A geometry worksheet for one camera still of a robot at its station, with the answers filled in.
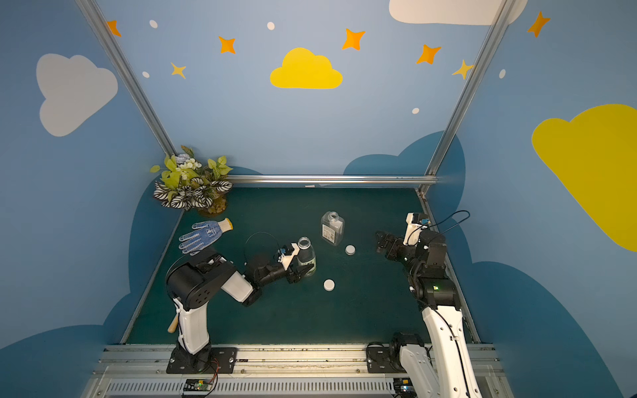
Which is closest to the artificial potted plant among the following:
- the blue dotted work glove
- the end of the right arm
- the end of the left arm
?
the blue dotted work glove

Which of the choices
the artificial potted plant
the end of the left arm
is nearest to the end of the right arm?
the end of the left arm

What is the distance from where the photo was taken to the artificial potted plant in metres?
0.90

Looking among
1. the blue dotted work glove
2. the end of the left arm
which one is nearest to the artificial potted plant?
the blue dotted work glove

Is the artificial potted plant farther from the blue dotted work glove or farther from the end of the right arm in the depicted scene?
the end of the right arm

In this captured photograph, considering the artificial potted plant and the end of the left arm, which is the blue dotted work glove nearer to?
the artificial potted plant

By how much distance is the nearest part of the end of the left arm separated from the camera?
0.82 meters

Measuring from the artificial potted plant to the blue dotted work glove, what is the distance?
0.14 metres

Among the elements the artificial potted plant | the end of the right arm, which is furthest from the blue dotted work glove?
the end of the right arm

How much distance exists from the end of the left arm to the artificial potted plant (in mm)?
412

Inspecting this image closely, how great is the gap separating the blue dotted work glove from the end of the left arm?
16.1 inches

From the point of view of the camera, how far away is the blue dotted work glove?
103 centimetres
